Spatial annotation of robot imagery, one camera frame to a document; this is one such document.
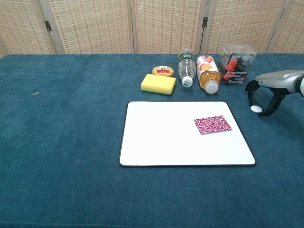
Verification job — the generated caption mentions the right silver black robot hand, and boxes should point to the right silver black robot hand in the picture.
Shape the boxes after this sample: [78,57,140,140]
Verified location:
[245,70,304,117]

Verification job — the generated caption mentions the pink patterned packet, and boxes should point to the pink patterned packet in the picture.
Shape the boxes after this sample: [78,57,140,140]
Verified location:
[193,115,234,136]

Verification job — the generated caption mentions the white rectangular board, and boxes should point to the white rectangular board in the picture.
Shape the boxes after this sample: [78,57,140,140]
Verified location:
[118,101,257,167]

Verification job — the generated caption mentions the clear box black red contents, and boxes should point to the clear box black red contents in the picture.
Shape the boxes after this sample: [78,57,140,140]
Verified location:
[218,43,257,86]

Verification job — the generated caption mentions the juice bottle peach label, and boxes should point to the juice bottle peach label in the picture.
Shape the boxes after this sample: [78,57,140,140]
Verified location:
[195,54,221,95]

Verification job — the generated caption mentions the clear water bottle green label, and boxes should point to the clear water bottle green label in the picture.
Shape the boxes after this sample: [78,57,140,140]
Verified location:
[177,47,197,88]

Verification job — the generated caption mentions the round gold tin red label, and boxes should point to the round gold tin red label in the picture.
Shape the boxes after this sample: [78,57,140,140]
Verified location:
[152,66,174,78]

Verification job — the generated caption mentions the yellow sponge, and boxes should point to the yellow sponge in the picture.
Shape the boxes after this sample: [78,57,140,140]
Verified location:
[140,73,177,96]

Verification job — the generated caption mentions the woven bamboo folding screen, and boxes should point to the woven bamboo folding screen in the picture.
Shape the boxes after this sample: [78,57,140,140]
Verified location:
[0,0,304,57]

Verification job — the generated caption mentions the blue table cloth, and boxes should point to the blue table cloth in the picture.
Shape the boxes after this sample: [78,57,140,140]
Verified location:
[0,53,304,228]

